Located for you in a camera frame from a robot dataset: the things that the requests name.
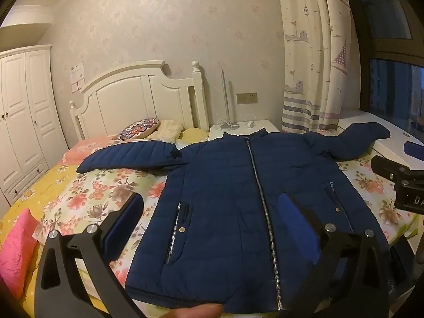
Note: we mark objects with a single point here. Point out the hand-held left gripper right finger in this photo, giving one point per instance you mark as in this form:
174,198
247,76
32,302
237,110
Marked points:
294,227

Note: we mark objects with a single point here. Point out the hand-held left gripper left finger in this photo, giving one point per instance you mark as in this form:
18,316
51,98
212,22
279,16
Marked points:
124,220

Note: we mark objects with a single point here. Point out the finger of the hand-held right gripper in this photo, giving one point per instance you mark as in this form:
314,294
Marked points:
415,149
386,167

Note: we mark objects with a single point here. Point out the navy puffer jacket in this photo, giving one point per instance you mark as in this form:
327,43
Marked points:
225,188

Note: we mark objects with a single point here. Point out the person's left hand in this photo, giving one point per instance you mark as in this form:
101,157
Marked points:
195,312

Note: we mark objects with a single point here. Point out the white desk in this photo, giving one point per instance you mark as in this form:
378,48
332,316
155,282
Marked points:
394,140

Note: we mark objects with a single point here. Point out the floral quilt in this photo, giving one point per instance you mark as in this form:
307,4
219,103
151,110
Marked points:
99,188

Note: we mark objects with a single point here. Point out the dark window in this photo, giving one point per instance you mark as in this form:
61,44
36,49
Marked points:
394,82

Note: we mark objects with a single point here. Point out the pink floral pillow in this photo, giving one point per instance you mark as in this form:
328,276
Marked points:
89,147

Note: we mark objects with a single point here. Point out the round patterned cushion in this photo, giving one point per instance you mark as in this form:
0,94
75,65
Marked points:
139,128

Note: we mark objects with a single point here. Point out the yellow bed sheet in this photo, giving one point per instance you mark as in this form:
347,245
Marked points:
29,198

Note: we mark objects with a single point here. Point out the pale floral pillow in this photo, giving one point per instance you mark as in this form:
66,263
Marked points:
169,128

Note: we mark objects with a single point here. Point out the white nightstand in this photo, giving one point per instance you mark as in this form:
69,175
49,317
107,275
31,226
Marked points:
261,128

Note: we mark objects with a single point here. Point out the yellow pillow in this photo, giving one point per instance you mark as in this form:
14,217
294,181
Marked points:
193,135

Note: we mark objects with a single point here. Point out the pink folded blanket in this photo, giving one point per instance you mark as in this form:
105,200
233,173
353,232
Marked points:
16,248

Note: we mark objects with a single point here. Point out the small white charger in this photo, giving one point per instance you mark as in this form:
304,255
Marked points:
250,124

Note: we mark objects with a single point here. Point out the white wooden headboard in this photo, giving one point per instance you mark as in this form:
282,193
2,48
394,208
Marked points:
132,96

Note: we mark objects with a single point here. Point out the sailboat print curtain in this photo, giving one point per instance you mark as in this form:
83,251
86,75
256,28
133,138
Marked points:
308,56

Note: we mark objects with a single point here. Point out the white stick lamp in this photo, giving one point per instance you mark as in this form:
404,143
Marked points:
226,106

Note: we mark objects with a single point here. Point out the white wardrobe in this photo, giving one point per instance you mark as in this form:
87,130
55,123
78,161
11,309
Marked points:
23,122

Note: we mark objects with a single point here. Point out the gold wall socket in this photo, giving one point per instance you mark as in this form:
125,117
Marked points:
246,97

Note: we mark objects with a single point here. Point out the wall switch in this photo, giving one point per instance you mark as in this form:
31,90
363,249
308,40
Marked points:
78,85

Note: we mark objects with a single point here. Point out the wall paper sheet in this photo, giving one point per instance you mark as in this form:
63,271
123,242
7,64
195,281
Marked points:
77,71

